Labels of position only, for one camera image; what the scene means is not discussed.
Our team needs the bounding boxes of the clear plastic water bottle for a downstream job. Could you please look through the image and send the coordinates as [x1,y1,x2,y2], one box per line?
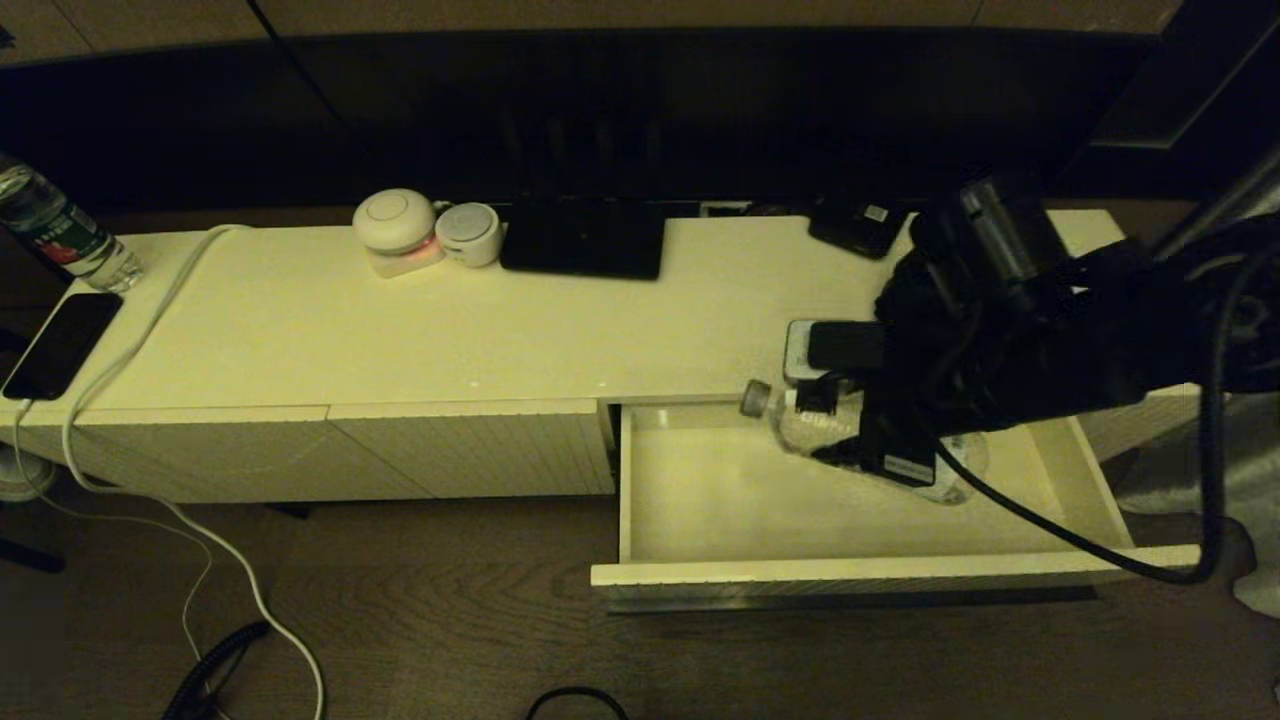
[740,380,991,506]

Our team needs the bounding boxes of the white slatted drawer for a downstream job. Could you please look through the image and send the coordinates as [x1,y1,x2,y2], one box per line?
[590,395,1201,613]

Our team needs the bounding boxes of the black cloth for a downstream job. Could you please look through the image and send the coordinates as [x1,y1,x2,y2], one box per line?
[875,235,961,341]

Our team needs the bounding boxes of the dark long cabinet handle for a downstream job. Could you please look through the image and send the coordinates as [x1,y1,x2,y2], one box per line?
[608,586,1096,614]

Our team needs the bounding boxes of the long white tv cabinet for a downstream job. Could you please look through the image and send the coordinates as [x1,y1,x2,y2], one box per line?
[0,208,1201,504]

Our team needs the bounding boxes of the small black labelled device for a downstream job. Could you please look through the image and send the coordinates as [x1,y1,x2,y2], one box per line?
[808,203,909,261]

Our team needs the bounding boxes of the black flat box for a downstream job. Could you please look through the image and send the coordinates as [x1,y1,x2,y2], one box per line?
[500,195,668,282]

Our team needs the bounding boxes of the large black television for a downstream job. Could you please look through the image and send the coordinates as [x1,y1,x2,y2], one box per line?
[285,30,1161,211]

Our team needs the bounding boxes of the grey curtain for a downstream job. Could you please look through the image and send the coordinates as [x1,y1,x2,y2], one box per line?
[1115,150,1280,521]

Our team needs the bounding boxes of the small white round device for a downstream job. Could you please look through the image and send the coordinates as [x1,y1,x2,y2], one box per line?
[436,202,504,268]

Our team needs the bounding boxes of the white sheer curtain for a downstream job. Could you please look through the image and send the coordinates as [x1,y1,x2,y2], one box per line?
[1235,530,1280,621]

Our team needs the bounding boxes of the large white round device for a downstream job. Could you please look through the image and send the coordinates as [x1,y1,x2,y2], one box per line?
[352,188,446,279]

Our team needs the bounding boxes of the black smartphone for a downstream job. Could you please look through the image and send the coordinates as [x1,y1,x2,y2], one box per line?
[2,291,124,401]

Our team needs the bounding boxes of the water bottle green red label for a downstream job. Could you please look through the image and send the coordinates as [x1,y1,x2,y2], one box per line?
[0,155,148,296]

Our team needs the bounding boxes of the black floor foot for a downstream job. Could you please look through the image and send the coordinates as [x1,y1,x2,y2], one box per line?
[0,538,67,575]

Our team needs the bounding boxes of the white round floor object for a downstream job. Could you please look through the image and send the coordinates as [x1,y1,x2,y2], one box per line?
[0,443,51,504]

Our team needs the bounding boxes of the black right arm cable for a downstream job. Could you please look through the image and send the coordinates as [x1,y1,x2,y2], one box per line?
[935,215,1280,586]

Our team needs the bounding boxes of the black cable with plug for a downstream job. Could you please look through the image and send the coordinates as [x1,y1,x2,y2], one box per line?
[527,686,629,720]

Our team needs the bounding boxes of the black coiled cable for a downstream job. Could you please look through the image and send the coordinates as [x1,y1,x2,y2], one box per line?
[163,622,273,720]

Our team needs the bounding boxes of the thick white cable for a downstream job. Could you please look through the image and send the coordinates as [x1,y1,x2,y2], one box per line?
[62,224,328,720]

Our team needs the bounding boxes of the thin white cable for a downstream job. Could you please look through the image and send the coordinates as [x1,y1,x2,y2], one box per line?
[10,398,216,666]

